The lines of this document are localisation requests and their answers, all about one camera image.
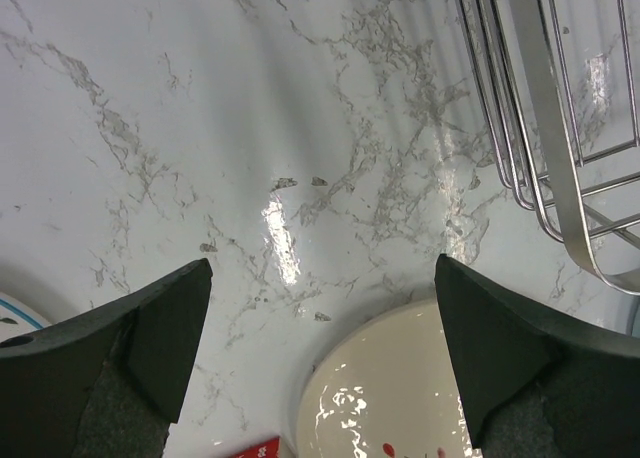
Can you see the red instruction card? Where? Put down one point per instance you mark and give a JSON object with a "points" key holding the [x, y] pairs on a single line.
{"points": [[266, 449]]}

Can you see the pink and cream plate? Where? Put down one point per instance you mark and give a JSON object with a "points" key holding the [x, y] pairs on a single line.
{"points": [[388, 390]]}

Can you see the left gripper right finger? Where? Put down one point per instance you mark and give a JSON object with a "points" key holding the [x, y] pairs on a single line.
{"points": [[534, 381]]}

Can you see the metal wire dish rack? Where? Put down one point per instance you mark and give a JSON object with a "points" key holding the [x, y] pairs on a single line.
{"points": [[558, 86]]}

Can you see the watermelon pattern plate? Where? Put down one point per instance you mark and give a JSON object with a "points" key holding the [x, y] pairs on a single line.
{"points": [[18, 315]]}

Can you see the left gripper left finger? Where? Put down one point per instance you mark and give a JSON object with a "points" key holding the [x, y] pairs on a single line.
{"points": [[109, 382]]}

